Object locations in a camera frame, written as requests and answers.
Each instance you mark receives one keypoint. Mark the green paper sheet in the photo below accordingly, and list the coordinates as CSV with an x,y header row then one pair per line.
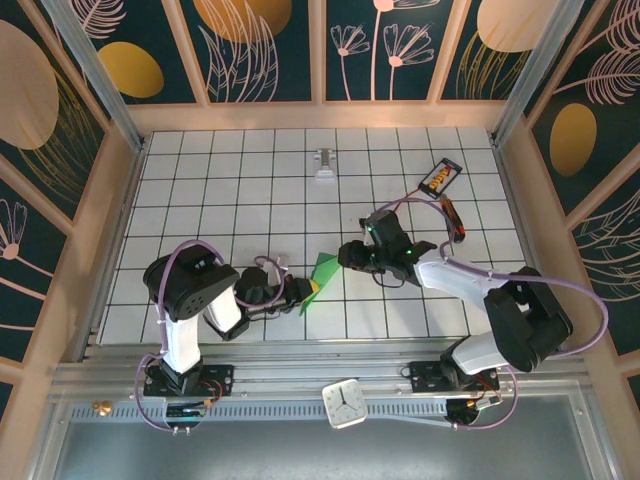
x,y
327,270

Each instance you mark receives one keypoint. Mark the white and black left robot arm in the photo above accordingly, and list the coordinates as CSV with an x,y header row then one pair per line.
x,y
182,340

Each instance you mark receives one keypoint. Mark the white square alarm clock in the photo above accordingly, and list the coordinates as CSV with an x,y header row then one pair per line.
x,y
344,404

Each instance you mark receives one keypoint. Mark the orange and black screwdriver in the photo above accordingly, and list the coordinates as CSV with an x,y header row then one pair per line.
x,y
456,225

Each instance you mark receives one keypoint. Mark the small controller board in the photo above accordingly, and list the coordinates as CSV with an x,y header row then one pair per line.
x,y
187,411
487,402

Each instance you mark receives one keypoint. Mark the small brass knob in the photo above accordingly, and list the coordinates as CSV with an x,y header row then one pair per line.
x,y
103,408

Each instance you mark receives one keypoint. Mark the aluminium frame rail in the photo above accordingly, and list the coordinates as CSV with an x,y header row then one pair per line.
x,y
310,367

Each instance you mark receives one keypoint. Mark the white metal bracket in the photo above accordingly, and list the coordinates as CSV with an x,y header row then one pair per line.
x,y
325,165

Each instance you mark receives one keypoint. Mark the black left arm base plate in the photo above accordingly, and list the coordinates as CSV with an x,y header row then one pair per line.
x,y
222,380

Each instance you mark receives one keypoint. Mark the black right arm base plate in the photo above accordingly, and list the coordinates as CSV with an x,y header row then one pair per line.
x,y
422,380

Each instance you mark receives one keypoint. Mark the aluminium corner post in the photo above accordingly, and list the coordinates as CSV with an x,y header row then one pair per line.
x,y
537,65
95,70

